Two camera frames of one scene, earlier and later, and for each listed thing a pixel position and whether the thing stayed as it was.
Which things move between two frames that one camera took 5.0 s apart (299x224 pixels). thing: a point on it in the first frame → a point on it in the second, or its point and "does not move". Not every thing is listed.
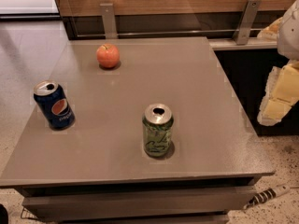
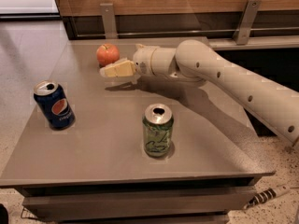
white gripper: x=290 y=35 → x=141 y=62
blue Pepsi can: x=54 y=105 does not move
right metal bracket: x=243 y=32 does not move
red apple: x=107 y=55 does not move
